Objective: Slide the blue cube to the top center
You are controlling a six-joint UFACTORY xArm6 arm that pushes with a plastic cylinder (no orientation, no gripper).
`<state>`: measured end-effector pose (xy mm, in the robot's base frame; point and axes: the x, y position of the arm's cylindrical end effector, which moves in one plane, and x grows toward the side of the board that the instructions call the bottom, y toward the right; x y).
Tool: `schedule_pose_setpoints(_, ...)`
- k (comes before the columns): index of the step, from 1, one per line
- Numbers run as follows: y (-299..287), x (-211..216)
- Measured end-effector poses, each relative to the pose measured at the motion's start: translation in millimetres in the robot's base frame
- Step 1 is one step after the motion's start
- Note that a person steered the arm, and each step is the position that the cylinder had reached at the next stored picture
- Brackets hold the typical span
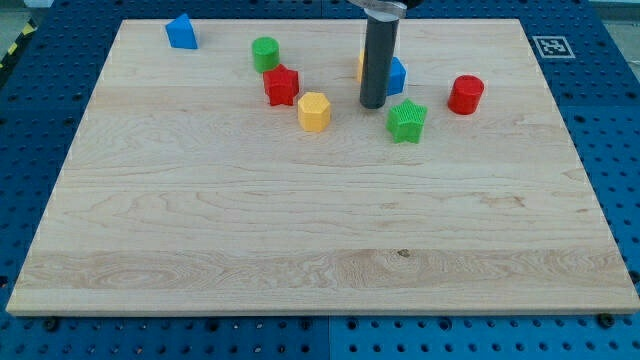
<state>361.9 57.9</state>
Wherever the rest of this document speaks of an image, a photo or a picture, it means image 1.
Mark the blue cube block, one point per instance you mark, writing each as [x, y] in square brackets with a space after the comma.
[397, 77]

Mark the red star block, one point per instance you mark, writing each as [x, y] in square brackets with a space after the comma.
[281, 85]

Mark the blue triangular prism block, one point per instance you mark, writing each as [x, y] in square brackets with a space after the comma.
[180, 33]

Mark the green star block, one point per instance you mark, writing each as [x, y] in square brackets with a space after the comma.
[405, 121]

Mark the yellow block behind rod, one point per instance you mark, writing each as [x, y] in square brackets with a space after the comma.
[360, 64]

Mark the yellow hexagon block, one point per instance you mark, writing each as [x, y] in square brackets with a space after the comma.
[314, 112]

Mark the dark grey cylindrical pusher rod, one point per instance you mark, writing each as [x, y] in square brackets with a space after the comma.
[380, 39]

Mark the green cylinder block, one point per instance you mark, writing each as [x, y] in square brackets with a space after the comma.
[265, 52]

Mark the light wooden board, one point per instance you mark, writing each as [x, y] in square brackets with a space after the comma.
[185, 193]

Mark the red cylinder block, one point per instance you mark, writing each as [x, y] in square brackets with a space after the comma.
[465, 94]

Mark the white fiducial marker tag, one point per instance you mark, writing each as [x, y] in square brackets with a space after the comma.
[553, 47]

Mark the silver metal rod mount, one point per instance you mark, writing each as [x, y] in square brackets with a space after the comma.
[382, 9]

